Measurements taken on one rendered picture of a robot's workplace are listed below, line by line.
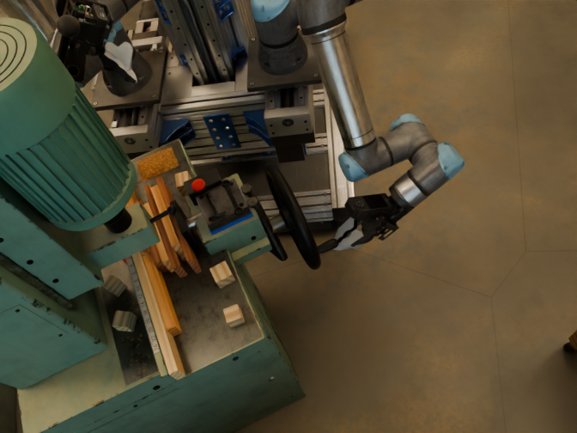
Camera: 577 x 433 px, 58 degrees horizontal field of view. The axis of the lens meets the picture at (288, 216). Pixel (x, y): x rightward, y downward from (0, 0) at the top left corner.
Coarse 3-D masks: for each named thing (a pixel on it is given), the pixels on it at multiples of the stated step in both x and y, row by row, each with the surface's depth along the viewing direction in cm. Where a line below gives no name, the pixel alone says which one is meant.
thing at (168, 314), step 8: (144, 256) 115; (152, 264) 114; (152, 272) 112; (160, 272) 115; (152, 280) 112; (160, 280) 111; (160, 288) 110; (160, 296) 109; (168, 296) 112; (160, 304) 108; (168, 304) 108; (168, 312) 107; (168, 320) 106; (176, 320) 108; (168, 328) 105; (176, 328) 106
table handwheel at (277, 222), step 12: (264, 168) 127; (276, 168) 121; (276, 180) 118; (276, 192) 133; (288, 192) 116; (276, 204) 141; (288, 204) 115; (276, 216) 128; (288, 216) 126; (300, 216) 115; (276, 228) 127; (288, 228) 127; (300, 228) 115; (300, 240) 132; (312, 240) 117; (300, 252) 138; (312, 252) 118; (312, 264) 123
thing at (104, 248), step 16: (128, 208) 106; (144, 208) 108; (144, 224) 103; (96, 240) 103; (112, 240) 103; (128, 240) 104; (144, 240) 106; (96, 256) 104; (112, 256) 106; (128, 256) 108
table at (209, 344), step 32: (224, 256) 116; (256, 256) 121; (192, 288) 114; (224, 288) 112; (192, 320) 110; (224, 320) 109; (256, 320) 107; (192, 352) 106; (224, 352) 105; (256, 352) 110
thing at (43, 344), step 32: (0, 288) 87; (32, 288) 96; (0, 320) 94; (32, 320) 98; (64, 320) 104; (96, 320) 120; (0, 352) 102; (32, 352) 107; (64, 352) 113; (96, 352) 119; (32, 384) 118
